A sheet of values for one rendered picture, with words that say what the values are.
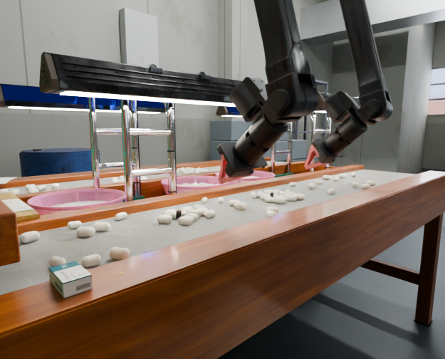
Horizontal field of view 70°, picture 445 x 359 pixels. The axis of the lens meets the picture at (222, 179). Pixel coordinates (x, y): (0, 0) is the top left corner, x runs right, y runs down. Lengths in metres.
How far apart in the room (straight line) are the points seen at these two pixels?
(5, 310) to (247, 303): 0.37
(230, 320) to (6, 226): 0.37
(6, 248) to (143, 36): 3.26
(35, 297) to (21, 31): 2.91
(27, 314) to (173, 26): 3.78
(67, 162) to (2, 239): 1.94
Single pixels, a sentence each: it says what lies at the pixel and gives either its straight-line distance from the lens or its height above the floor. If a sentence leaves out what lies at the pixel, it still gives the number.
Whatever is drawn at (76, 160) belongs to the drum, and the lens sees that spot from 2.44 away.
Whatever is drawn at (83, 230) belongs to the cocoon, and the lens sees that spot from 0.74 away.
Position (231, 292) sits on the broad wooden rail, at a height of 0.69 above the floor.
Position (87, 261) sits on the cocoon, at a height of 0.75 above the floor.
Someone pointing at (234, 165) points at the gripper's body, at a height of 0.90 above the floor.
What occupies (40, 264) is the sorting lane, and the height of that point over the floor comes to 0.74.
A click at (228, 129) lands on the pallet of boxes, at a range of 3.63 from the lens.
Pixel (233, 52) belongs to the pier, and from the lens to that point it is 4.30.
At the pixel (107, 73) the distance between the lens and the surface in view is 0.74.
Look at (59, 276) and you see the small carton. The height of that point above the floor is 0.78.
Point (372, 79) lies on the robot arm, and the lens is 0.89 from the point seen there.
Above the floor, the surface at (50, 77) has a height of 1.06.
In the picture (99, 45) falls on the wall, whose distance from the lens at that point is 3.49.
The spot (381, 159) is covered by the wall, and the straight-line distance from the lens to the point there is 6.80.
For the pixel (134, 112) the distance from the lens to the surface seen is 1.22.
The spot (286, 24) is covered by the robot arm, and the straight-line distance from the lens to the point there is 0.58.
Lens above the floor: 0.97
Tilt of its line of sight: 9 degrees down
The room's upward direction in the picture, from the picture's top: straight up
